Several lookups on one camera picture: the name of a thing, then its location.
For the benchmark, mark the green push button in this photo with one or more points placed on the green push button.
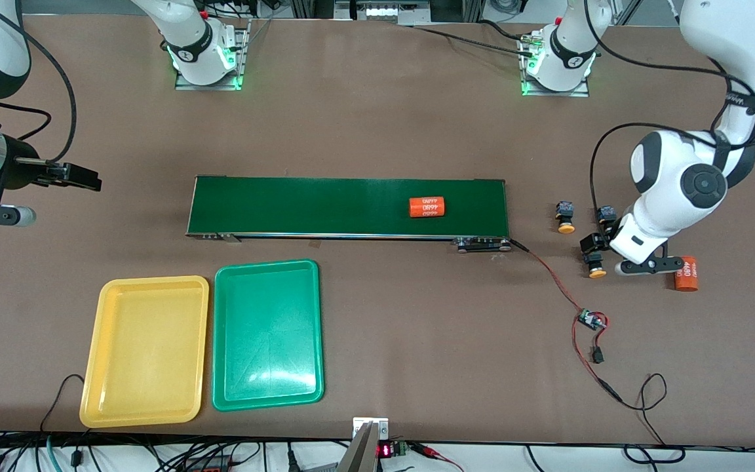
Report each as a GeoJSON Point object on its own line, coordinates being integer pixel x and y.
{"type": "Point", "coordinates": [607, 212]}

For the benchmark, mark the small circuit board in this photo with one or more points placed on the small circuit board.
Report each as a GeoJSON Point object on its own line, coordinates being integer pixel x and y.
{"type": "Point", "coordinates": [590, 319]}

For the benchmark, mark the brown tape piece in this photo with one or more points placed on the brown tape piece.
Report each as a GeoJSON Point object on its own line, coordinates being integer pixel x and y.
{"type": "Point", "coordinates": [316, 244]}

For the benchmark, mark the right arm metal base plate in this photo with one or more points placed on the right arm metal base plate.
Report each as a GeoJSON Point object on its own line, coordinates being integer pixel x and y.
{"type": "Point", "coordinates": [207, 86]}

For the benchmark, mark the red clip leads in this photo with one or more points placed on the red clip leads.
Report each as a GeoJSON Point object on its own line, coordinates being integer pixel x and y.
{"type": "Point", "coordinates": [426, 450]}

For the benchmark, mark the small black connector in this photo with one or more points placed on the small black connector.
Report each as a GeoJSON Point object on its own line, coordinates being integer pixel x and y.
{"type": "Point", "coordinates": [597, 356]}

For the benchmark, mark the green plastic tray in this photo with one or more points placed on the green plastic tray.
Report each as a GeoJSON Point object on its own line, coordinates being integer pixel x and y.
{"type": "Point", "coordinates": [266, 334]}

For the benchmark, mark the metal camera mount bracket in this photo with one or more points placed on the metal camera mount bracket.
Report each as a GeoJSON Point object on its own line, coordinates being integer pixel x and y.
{"type": "Point", "coordinates": [364, 446]}

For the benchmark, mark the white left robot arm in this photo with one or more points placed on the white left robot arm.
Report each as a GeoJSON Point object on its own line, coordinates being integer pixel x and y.
{"type": "Point", "coordinates": [679, 183]}

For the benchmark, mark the green conveyor belt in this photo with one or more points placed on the green conveyor belt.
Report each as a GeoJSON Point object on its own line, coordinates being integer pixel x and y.
{"type": "Point", "coordinates": [325, 206]}

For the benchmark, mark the grey metal rack frame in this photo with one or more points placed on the grey metal rack frame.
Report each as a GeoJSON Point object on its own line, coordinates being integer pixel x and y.
{"type": "Point", "coordinates": [384, 10]}

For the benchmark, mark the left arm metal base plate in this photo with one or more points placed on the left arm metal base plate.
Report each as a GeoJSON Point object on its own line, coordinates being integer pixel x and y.
{"type": "Point", "coordinates": [554, 93]}

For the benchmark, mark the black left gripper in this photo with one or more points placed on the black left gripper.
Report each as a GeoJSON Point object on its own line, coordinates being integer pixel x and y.
{"type": "Point", "coordinates": [603, 233]}

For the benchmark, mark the red LED display module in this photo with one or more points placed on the red LED display module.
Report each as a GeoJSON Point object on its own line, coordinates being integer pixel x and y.
{"type": "Point", "coordinates": [385, 450]}

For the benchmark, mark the yellow push button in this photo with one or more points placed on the yellow push button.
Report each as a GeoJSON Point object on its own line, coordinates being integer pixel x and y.
{"type": "Point", "coordinates": [597, 270]}
{"type": "Point", "coordinates": [565, 219]}

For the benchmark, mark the orange cylinder battery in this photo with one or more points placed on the orange cylinder battery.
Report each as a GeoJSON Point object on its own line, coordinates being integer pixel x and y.
{"type": "Point", "coordinates": [687, 280]}
{"type": "Point", "coordinates": [427, 207]}

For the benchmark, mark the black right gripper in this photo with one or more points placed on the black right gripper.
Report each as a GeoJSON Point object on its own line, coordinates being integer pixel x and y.
{"type": "Point", "coordinates": [21, 164]}

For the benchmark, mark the yellow plastic tray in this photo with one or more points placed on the yellow plastic tray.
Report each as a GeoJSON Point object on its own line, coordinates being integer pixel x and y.
{"type": "Point", "coordinates": [145, 351]}

